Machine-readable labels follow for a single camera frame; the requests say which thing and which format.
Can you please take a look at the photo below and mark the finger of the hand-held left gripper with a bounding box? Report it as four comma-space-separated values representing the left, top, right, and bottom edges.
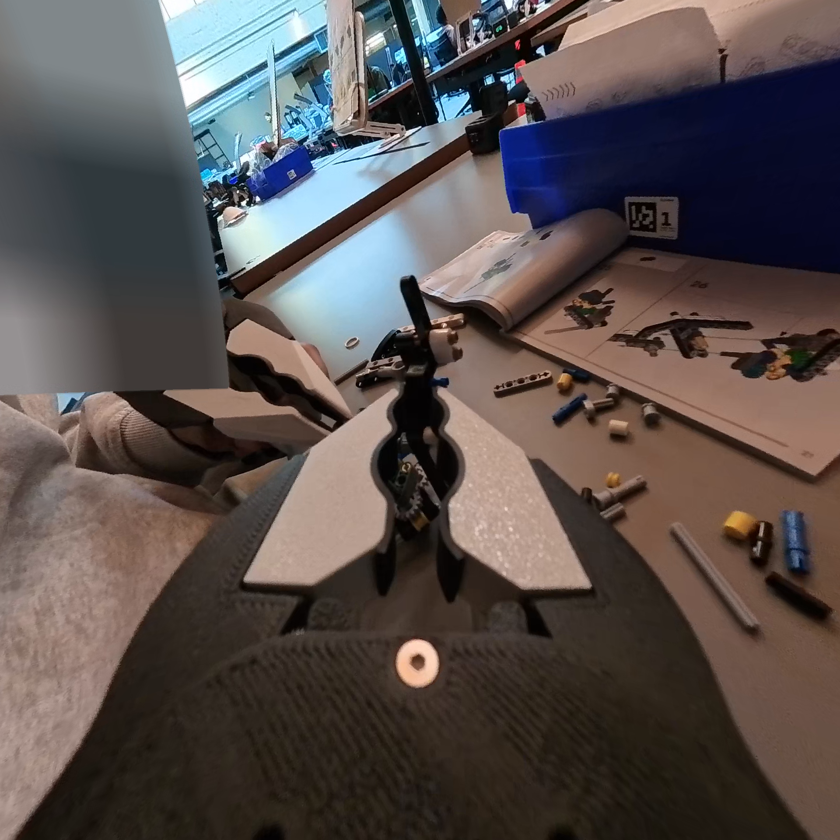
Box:
213, 392, 334, 455
226, 319, 353, 429

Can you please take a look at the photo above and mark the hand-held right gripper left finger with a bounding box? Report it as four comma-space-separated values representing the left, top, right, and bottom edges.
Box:
243, 388, 403, 597

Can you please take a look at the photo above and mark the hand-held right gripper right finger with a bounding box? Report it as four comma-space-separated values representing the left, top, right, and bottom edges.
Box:
433, 388, 595, 603

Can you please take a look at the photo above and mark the black lego assembly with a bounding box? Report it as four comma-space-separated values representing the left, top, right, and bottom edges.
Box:
377, 276, 467, 546

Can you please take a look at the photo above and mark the person's left forearm grey sleeve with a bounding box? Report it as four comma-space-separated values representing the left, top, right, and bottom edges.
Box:
59, 392, 198, 475

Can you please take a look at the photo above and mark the grey lego axle pin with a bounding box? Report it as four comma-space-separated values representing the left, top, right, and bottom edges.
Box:
594, 476, 648, 510

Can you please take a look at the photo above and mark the lego instruction booklet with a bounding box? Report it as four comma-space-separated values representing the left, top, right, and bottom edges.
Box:
420, 210, 840, 483

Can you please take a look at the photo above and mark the long grey lego axle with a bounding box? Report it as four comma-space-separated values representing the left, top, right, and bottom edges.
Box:
669, 522, 762, 635

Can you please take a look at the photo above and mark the long blue lego pin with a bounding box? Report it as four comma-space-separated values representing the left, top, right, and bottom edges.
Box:
780, 509, 810, 576

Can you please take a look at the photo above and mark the black lego axle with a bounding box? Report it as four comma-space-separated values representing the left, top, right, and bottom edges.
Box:
764, 571, 834, 622

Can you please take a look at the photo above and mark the person's left hand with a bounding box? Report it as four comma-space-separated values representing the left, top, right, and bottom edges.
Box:
167, 425, 290, 488

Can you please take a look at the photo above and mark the wood-edged grey table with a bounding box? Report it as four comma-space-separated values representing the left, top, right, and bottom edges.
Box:
220, 112, 487, 296

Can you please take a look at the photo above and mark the small blue bin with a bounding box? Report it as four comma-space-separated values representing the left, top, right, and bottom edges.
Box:
247, 145, 315, 202

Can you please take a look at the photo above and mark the person's grey sweatshirt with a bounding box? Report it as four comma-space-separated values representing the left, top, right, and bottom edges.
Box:
0, 392, 309, 840

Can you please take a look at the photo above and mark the black device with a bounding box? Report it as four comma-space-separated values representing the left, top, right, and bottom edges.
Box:
465, 82, 510, 156

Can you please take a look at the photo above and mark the black pillar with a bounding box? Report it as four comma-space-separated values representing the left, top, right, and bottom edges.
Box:
390, 0, 440, 130

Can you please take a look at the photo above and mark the blue plastic bin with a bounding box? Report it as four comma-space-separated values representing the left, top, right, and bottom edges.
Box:
499, 62, 840, 273

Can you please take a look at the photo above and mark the white paper bag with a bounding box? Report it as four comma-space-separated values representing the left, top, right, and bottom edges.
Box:
517, 0, 840, 122

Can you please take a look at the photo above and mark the black and grey lego frame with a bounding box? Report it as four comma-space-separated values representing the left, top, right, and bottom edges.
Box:
356, 314, 468, 389

